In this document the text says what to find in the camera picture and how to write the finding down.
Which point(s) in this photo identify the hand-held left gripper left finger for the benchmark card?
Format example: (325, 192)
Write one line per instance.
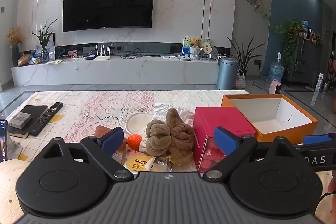
(113, 139)

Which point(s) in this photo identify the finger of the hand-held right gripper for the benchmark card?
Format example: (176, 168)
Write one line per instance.
(316, 140)

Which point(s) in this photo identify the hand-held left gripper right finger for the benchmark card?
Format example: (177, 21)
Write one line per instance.
(225, 141)

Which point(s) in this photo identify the orange cardboard box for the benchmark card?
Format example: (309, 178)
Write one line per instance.
(283, 133)

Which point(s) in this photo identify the white mesh cloth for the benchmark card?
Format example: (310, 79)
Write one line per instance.
(161, 111)

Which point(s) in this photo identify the person's right hand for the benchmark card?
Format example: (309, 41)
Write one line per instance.
(332, 184)

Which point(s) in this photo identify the brown packet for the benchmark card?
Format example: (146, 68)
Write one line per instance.
(102, 130)

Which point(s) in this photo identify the orange ball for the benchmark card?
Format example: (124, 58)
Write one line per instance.
(134, 140)

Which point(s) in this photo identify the red box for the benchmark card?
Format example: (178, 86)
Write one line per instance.
(218, 119)

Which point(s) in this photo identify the yellow packet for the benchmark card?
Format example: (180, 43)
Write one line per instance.
(137, 162)

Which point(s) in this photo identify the lace printed tablecloth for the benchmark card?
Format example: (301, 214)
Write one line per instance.
(92, 108)

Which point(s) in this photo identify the white packaged board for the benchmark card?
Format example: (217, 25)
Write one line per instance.
(316, 90)

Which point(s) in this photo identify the brown plush towel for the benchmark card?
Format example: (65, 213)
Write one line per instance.
(170, 134)

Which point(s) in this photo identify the woven pink bag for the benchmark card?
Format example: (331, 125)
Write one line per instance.
(240, 81)

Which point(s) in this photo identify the pink heater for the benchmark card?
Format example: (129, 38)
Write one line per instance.
(275, 87)

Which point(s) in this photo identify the grey trash can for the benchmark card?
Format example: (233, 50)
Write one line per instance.
(227, 74)

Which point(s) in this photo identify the black remote control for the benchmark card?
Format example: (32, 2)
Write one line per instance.
(46, 119)

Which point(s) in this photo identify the marble television cabinet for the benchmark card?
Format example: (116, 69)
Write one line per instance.
(118, 69)

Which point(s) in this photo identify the dark cabinet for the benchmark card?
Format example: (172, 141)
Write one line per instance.
(309, 61)

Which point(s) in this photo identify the blue water bottle with pump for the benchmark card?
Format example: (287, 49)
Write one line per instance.
(275, 70)

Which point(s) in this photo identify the white router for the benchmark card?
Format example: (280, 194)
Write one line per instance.
(103, 58)

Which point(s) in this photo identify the black notebook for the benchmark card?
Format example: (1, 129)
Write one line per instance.
(34, 109)

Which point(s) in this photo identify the small black box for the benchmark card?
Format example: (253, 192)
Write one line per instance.
(91, 57)

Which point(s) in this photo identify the long leaf potted plant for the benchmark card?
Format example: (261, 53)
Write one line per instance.
(245, 56)

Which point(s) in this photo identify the decorative plate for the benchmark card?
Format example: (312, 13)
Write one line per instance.
(214, 53)

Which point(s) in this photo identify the grey laptop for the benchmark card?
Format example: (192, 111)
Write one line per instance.
(183, 58)

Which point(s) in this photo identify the round decorative sign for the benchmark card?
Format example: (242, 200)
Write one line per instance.
(207, 49)

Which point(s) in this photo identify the grey small box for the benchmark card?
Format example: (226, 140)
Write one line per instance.
(21, 120)

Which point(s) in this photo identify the pink card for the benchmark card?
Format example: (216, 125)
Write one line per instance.
(72, 54)

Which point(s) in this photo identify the dark book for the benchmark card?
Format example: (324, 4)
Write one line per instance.
(18, 132)

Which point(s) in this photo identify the papers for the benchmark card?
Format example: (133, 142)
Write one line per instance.
(54, 61)

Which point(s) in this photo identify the teddy bear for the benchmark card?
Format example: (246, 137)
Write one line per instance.
(194, 43)

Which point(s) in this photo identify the painted picture board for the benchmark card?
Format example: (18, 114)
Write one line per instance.
(187, 43)

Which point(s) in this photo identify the large green pothos plant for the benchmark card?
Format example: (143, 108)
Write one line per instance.
(290, 37)

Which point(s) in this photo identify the green plant in glass vase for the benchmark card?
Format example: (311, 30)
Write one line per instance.
(45, 56)

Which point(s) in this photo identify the smartphone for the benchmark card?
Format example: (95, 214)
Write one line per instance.
(3, 140)

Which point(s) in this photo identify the snack bags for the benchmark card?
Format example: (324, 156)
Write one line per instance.
(35, 59)

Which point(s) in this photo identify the blue white bottle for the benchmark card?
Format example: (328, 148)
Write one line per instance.
(304, 27)

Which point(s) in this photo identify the golden gourd ornament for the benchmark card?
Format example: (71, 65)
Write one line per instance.
(24, 60)

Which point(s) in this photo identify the yellow dried flowers in vase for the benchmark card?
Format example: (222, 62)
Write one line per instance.
(15, 54)

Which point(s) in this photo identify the black television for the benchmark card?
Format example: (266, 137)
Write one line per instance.
(107, 3)

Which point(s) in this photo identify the wall outlet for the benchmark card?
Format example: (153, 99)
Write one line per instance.
(257, 62)

